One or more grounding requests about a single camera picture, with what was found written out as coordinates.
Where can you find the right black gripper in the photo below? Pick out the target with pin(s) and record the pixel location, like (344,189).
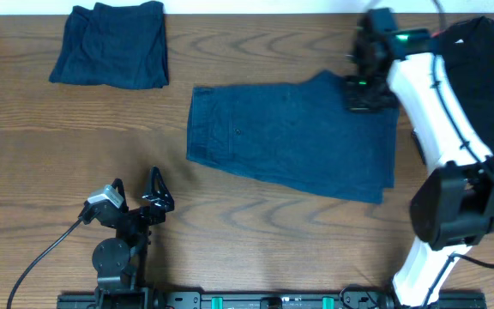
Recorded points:
(355,102)

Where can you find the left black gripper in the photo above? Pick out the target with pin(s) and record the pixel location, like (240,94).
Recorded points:
(152,220)

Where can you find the blue denim shorts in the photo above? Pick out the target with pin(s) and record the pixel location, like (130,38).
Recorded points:
(298,135)

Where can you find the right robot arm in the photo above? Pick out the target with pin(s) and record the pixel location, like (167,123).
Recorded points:
(454,208)

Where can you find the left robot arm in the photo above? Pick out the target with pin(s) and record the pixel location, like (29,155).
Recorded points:
(120,261)

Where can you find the folded dark navy garment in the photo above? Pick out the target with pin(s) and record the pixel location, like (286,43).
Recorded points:
(122,47)

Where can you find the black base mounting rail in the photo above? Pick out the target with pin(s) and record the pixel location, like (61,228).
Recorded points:
(193,300)

